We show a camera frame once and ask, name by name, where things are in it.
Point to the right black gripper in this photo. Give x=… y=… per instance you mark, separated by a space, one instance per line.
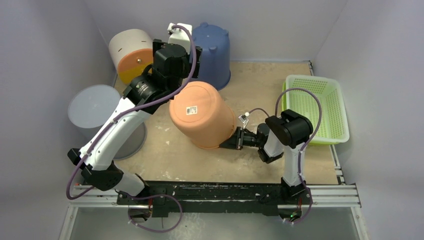
x=238 y=139

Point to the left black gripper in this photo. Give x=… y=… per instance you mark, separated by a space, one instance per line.
x=189 y=66

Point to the blue plastic bucket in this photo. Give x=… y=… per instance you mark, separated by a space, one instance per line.
x=214 y=66

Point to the orange capybara bucket blue rim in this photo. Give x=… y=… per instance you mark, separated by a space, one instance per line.
x=202 y=115

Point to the white mesh basket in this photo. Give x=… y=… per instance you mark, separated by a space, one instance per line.
x=314 y=102

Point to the large grey plastic bucket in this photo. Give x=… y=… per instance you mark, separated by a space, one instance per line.
x=90 y=109

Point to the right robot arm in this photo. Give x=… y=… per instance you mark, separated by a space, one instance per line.
x=279 y=136

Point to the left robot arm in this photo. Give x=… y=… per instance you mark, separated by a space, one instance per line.
x=140 y=100

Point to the white mini drawer cabinet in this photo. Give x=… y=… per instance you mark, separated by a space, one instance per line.
x=131 y=52

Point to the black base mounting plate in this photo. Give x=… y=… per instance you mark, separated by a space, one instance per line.
x=165 y=197

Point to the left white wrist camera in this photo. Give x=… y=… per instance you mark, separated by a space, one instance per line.
x=179 y=36

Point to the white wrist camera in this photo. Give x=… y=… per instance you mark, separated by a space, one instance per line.
x=179 y=36
x=244 y=119

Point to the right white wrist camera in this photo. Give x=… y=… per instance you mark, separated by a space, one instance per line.
x=244 y=119

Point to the aluminium frame rail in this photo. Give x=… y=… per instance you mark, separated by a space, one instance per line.
x=334 y=194

